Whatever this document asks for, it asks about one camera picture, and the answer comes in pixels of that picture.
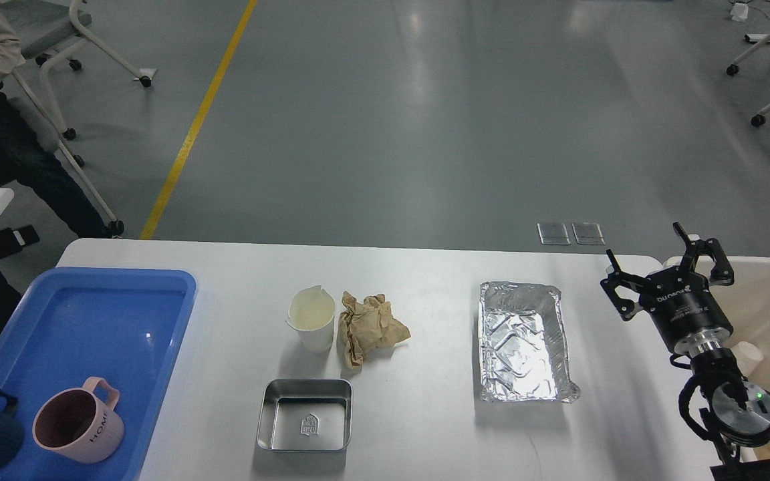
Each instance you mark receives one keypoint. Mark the aluminium foil tray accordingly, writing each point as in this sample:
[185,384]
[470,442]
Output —
[523,354]

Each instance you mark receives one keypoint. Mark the floor socket plate left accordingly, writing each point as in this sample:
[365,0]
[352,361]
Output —
[553,233]

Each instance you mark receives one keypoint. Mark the floor socket plate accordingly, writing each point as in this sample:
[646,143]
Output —
[588,233]
[553,233]

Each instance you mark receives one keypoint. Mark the square metal tray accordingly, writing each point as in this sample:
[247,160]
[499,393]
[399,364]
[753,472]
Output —
[306,415]

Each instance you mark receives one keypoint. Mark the crumpled brown paper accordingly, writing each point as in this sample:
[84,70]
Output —
[366,326]

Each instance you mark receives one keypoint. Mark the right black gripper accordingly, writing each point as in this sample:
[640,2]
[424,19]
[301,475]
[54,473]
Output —
[687,314]

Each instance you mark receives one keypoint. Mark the white paper cup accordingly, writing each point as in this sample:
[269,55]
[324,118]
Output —
[311,316]

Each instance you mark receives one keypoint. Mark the pink mug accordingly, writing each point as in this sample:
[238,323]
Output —
[81,424]

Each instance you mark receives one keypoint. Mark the floor socket plate right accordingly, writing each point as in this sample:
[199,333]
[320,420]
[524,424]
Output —
[588,233]

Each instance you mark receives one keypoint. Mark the paper cup in bin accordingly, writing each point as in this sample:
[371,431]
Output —
[748,356]

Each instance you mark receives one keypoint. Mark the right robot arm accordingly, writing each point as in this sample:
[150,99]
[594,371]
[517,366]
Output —
[718,402]

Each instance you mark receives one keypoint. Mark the blue plastic tray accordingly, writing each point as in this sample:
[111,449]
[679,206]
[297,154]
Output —
[125,325]

